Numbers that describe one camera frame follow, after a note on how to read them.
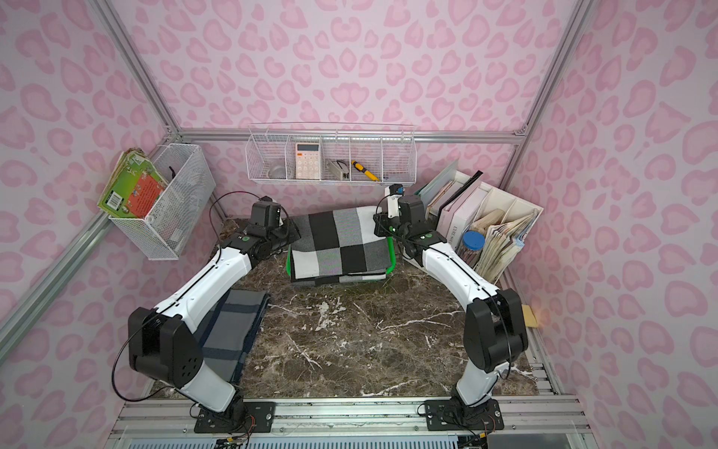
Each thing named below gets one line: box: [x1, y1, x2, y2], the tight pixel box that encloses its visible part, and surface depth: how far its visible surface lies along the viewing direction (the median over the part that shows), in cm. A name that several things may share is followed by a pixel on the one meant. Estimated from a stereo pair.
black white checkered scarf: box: [289, 205, 391, 283], surface depth 89 cm
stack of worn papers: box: [475, 208, 539, 284], surface depth 84 cm
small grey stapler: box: [324, 158, 350, 181], surface depth 102 cm
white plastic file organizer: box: [416, 160, 545, 286], surface depth 88 cm
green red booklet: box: [97, 147, 168, 218], surface depth 73 cm
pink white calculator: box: [295, 142, 321, 180], surface depth 97 cm
